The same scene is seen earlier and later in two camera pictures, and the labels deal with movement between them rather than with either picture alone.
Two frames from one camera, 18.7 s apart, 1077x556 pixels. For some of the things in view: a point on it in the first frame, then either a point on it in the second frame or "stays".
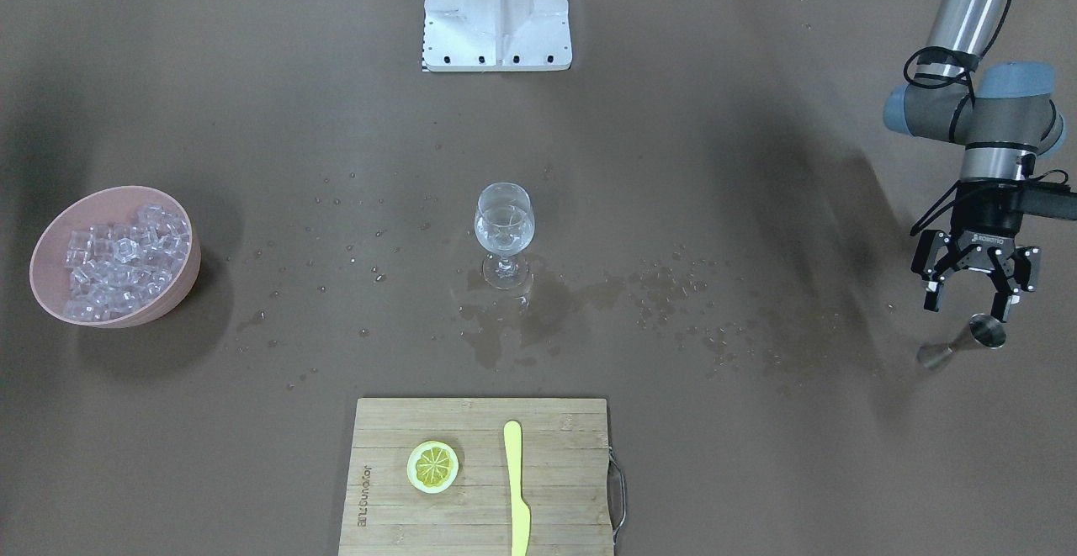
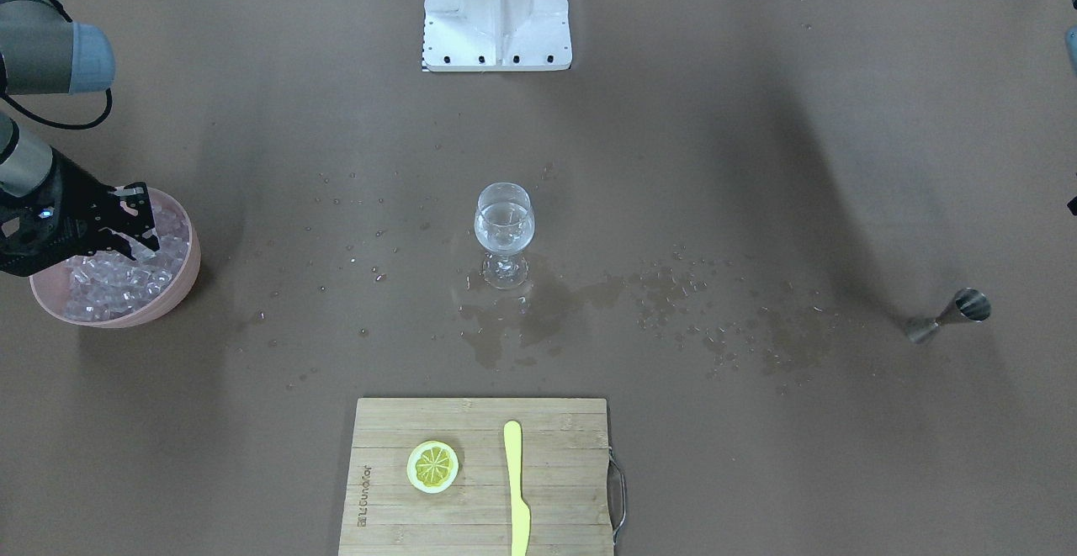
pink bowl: [120, 257] stays
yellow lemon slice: [432, 467] stays
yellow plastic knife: [520, 512] stays
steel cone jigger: [983, 329] -> [969, 303]
